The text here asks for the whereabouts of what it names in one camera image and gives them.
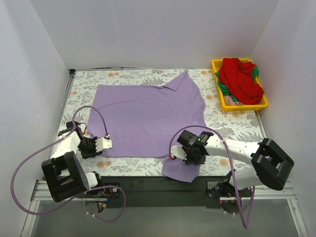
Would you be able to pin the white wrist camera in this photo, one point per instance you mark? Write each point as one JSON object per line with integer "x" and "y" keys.
{"x": 103, "y": 143}
{"x": 177, "y": 151}

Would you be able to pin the pink t shirt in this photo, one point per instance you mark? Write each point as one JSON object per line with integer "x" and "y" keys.
{"x": 229, "y": 101}

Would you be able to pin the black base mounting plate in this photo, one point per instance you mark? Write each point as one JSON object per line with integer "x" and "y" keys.
{"x": 161, "y": 191}

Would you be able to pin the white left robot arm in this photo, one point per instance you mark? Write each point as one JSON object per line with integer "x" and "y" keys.
{"x": 63, "y": 172}

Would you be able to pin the green t shirt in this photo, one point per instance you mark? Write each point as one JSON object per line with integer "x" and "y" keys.
{"x": 225, "y": 90}

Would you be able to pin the yellow plastic bin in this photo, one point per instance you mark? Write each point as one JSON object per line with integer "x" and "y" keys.
{"x": 216, "y": 65}

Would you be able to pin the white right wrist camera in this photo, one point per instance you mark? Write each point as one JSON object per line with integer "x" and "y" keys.
{"x": 177, "y": 151}

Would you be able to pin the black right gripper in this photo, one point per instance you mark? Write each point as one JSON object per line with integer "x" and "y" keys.
{"x": 191, "y": 154}

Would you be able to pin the purple t shirt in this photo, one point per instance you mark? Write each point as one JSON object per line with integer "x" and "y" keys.
{"x": 143, "y": 121}

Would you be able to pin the floral patterned table mat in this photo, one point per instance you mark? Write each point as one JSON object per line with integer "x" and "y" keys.
{"x": 244, "y": 126}

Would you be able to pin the red t shirt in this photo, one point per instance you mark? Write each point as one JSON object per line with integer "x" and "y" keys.
{"x": 237, "y": 76}

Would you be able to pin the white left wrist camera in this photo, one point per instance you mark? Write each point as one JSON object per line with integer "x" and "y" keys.
{"x": 103, "y": 143}

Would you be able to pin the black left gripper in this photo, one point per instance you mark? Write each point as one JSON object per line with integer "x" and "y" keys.
{"x": 90, "y": 147}

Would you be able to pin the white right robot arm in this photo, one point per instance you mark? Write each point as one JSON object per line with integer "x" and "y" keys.
{"x": 268, "y": 163}

